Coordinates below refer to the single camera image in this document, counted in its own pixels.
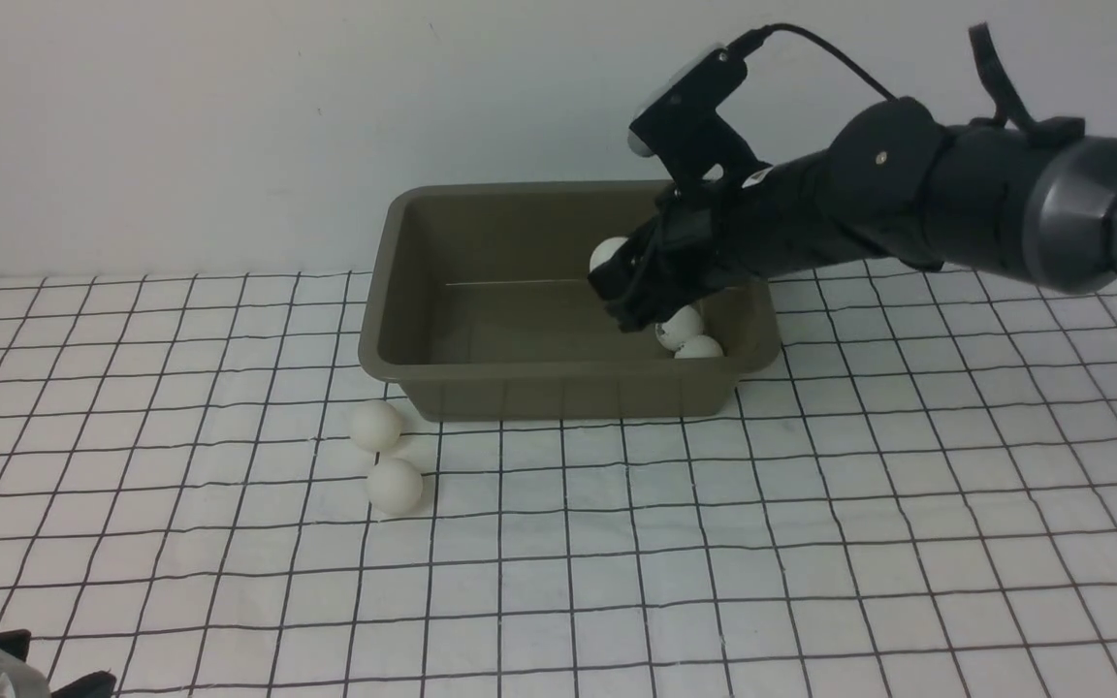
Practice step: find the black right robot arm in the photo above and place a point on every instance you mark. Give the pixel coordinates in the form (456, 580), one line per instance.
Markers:
(893, 184)

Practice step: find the white ping-pong ball with logo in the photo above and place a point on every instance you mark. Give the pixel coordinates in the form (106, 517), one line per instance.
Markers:
(682, 327)

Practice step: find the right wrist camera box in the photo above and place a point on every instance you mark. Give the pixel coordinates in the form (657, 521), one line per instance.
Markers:
(680, 125)

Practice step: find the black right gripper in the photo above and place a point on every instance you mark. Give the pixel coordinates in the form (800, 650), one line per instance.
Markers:
(759, 223)

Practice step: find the olive green plastic bin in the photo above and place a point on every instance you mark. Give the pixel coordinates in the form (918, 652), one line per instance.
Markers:
(480, 310)

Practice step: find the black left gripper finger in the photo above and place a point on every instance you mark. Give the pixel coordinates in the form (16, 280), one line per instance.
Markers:
(100, 684)
(16, 643)

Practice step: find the white black-grid tablecloth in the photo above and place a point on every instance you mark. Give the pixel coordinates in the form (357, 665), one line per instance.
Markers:
(918, 499)

